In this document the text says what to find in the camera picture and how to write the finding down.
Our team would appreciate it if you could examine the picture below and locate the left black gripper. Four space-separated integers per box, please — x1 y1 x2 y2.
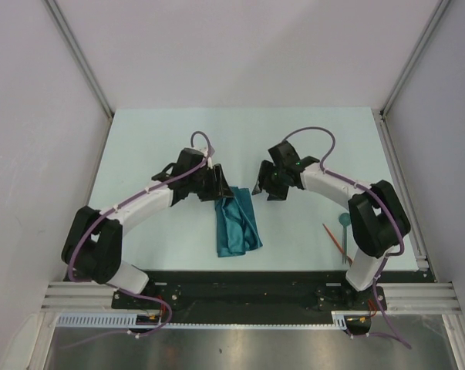
188 164 234 202

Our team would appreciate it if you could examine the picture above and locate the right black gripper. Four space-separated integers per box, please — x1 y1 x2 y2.
251 160 288 201

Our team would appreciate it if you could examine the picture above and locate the teal satin napkin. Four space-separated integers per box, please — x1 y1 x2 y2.
214 187 263 257

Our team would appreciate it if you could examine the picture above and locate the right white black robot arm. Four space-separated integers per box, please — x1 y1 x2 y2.
252 140 410 309

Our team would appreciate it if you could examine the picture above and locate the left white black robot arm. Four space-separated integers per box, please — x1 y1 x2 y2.
61 148 234 308

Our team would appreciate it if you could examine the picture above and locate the teal plastic spoon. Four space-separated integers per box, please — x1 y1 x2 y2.
339 212 351 264

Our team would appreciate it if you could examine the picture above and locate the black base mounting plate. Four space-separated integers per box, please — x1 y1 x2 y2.
111 271 387 325

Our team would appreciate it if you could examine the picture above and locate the orange plastic knife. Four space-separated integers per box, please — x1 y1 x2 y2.
322 224 353 266

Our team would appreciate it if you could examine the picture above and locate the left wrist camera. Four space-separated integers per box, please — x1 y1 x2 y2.
199 146 215 168

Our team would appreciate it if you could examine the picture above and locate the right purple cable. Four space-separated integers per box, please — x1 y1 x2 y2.
284 126 413 352

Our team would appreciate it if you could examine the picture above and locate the white slotted cable duct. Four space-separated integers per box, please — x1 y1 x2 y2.
57 311 372 331

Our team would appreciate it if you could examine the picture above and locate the right aluminium frame post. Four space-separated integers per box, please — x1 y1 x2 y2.
379 0 454 119

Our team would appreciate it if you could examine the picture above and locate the aluminium frame post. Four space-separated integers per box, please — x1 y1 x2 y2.
379 0 454 119
42 0 115 121

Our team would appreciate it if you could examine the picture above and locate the left aluminium frame post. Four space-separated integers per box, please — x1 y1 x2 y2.
42 0 115 121

